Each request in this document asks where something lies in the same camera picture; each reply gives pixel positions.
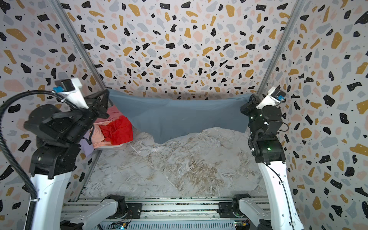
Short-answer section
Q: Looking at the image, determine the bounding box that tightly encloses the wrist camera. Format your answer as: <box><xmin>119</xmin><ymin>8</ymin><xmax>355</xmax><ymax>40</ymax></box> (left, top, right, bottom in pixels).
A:
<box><xmin>53</xmin><ymin>78</ymin><xmax>89</xmax><ymax>109</ymax></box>
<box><xmin>256</xmin><ymin>87</ymin><xmax>286</xmax><ymax>109</ymax></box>

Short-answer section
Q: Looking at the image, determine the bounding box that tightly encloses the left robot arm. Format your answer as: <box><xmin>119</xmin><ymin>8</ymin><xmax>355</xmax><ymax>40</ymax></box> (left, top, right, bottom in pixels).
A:
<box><xmin>24</xmin><ymin>90</ymin><xmax>128</xmax><ymax>230</ymax></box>

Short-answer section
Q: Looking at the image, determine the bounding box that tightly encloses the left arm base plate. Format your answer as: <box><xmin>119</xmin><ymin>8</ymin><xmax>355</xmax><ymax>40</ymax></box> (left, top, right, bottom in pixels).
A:
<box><xmin>113</xmin><ymin>203</ymin><xmax>143</xmax><ymax>219</ymax></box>

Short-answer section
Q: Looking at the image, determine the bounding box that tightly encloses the grey t-shirt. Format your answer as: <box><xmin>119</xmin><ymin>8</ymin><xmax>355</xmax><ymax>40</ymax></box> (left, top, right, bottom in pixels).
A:
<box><xmin>109</xmin><ymin>89</ymin><xmax>250</xmax><ymax>144</ymax></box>

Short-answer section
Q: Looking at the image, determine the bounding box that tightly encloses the peach t-shirt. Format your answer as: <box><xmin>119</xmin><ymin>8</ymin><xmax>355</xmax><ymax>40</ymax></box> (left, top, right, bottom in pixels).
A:
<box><xmin>91</xmin><ymin>125</ymin><xmax>112</xmax><ymax>149</ymax></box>

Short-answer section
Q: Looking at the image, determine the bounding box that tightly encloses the red t-shirt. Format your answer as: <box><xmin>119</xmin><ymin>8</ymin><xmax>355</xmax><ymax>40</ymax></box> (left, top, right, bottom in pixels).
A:
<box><xmin>98</xmin><ymin>116</ymin><xmax>134</xmax><ymax>146</ymax></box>

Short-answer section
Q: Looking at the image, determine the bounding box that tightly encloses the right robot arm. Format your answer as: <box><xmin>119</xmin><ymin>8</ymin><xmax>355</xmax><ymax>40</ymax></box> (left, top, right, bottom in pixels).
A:
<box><xmin>232</xmin><ymin>95</ymin><xmax>304</xmax><ymax>230</ymax></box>

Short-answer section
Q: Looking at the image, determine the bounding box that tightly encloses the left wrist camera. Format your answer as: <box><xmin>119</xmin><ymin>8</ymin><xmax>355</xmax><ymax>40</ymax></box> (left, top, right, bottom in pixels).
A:
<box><xmin>53</xmin><ymin>78</ymin><xmax>89</xmax><ymax>109</ymax></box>

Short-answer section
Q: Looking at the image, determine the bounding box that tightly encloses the corner aluminium post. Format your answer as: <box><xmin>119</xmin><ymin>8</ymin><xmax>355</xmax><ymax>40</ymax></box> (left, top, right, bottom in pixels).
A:
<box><xmin>49</xmin><ymin>1</ymin><xmax>106</xmax><ymax>90</ymax></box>
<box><xmin>256</xmin><ymin>0</ymin><xmax>306</xmax><ymax>96</ymax></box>

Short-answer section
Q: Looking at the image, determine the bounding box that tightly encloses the right corner aluminium post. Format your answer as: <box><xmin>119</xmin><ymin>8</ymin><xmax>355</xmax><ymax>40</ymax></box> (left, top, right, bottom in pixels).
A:
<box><xmin>256</xmin><ymin>0</ymin><xmax>306</xmax><ymax>96</ymax></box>

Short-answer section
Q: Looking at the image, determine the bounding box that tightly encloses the circuit board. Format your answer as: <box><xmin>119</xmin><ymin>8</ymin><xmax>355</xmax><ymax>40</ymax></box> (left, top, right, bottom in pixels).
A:
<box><xmin>110</xmin><ymin>222</ymin><xmax>129</xmax><ymax>230</ymax></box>
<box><xmin>234</xmin><ymin>219</ymin><xmax>251</xmax><ymax>230</ymax></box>

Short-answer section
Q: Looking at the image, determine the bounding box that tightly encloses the aluminium mounting rail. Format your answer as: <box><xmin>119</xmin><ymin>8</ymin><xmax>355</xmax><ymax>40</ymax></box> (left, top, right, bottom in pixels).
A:
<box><xmin>61</xmin><ymin>196</ymin><xmax>270</xmax><ymax>230</ymax></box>

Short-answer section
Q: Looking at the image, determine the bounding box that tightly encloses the left circuit board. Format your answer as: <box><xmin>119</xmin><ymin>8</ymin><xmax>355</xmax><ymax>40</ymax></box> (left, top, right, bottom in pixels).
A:
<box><xmin>110</xmin><ymin>222</ymin><xmax>129</xmax><ymax>230</ymax></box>

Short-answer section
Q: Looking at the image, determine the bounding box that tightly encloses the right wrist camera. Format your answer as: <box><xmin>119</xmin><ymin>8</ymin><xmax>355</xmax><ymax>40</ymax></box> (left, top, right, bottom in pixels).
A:
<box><xmin>256</xmin><ymin>87</ymin><xmax>286</xmax><ymax>109</ymax></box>

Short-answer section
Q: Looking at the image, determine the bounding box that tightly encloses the right circuit board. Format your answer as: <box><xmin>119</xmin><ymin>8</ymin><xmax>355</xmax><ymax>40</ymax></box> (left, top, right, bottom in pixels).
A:
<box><xmin>234</xmin><ymin>219</ymin><xmax>251</xmax><ymax>230</ymax></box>

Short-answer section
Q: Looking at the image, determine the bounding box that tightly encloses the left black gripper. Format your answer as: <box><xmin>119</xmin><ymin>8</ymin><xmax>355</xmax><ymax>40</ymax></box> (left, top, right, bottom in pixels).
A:
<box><xmin>66</xmin><ymin>86</ymin><xmax>111</xmax><ymax>147</ymax></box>

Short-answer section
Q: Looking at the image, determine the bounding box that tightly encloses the dusty pink t-shirt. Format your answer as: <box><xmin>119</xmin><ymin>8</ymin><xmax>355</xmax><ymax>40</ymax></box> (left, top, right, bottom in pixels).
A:
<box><xmin>94</xmin><ymin>105</ymin><xmax>123</xmax><ymax>126</ymax></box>

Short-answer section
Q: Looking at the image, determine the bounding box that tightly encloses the white laundry basket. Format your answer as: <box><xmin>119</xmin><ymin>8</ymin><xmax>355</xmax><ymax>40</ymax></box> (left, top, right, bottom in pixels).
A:
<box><xmin>94</xmin><ymin>142</ymin><xmax>124</xmax><ymax>150</ymax></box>

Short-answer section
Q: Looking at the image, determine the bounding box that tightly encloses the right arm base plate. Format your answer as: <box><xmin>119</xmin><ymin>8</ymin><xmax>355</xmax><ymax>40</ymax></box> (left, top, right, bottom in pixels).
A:
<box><xmin>217</xmin><ymin>202</ymin><xmax>238</xmax><ymax>218</ymax></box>

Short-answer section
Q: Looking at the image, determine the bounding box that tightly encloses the left corner aluminium post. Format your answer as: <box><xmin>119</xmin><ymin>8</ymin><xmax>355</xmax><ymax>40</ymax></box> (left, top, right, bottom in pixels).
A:
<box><xmin>49</xmin><ymin>1</ymin><xmax>106</xmax><ymax>90</ymax></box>

